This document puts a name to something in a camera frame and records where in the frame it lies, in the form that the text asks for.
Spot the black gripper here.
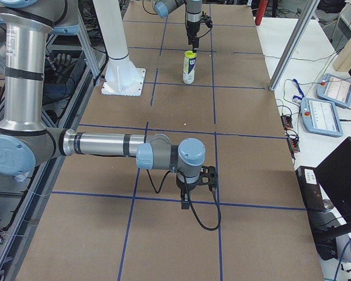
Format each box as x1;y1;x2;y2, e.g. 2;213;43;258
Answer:
176;173;203;210
186;22;199;53

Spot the yellow tennis ball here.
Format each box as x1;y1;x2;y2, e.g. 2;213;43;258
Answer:
184;50;197;59

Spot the clear tennis ball can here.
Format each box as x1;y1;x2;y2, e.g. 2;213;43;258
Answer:
183;55;197;84

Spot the red cylinder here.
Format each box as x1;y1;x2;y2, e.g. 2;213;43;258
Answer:
255;0;268;26

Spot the white pillar with base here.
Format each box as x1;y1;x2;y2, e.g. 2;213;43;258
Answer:
94;1;146;97

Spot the orange black adapter box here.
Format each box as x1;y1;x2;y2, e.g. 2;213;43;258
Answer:
280;115;293;130

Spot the black desktop computer box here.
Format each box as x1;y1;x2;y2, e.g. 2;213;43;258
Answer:
295;166;351;263

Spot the near teach pendant tablet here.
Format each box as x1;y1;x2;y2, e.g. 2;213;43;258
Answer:
300;97;343;137

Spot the teach pendant tablet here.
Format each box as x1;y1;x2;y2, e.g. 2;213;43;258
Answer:
300;97;343;137
316;73;351;108

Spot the far teach pendant tablet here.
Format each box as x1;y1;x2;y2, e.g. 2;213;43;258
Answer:
316;73;351;108

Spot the black monitor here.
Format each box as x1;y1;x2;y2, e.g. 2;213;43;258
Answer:
313;136;351;261

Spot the blue lanyard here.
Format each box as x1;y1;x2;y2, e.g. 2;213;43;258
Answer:
291;78;304;102

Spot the aluminium frame post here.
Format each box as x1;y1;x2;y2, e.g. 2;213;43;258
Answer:
269;0;320;91

